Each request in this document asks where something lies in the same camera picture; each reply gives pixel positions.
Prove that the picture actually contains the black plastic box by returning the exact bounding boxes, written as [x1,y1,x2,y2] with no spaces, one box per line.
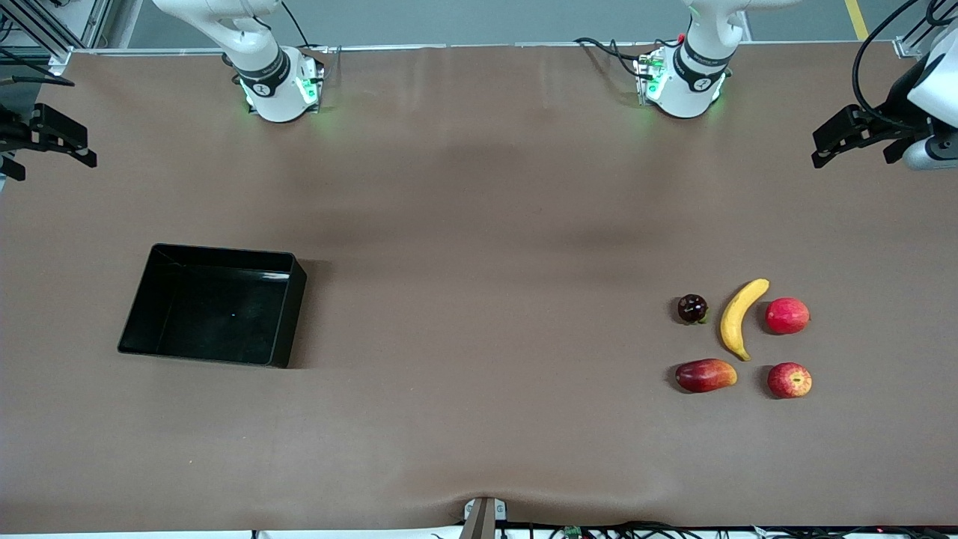
[118,243,308,369]

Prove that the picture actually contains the red apple with yellow patches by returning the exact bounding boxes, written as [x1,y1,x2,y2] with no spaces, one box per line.
[767,362,814,400]

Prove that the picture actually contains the yellow banana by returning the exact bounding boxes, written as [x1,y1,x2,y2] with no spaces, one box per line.
[719,278,771,362]

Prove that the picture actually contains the dark purple mangosteen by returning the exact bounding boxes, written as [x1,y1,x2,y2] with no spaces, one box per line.
[677,293,710,326]

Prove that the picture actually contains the red yellow mango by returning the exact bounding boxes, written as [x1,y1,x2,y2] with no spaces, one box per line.
[674,359,739,395]

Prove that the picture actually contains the brown table mat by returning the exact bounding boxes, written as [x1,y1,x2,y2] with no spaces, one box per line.
[0,41,958,534]

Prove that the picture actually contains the metal table edge clamp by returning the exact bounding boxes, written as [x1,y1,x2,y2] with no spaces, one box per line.
[460,497,509,539]

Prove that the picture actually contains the aluminium frame structure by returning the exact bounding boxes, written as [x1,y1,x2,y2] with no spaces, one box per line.
[893,0,958,61]
[0,0,115,55]

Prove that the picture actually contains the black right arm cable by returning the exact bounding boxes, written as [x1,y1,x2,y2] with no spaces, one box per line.
[0,45,77,88]

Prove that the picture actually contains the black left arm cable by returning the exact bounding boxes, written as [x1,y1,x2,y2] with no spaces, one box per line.
[852,0,958,133]

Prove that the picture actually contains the black cable at arm base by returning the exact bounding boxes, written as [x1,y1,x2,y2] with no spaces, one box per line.
[280,0,313,50]
[573,35,646,80]

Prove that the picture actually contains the black cables along table edge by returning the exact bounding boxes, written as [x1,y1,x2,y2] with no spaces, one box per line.
[500,520,958,539]

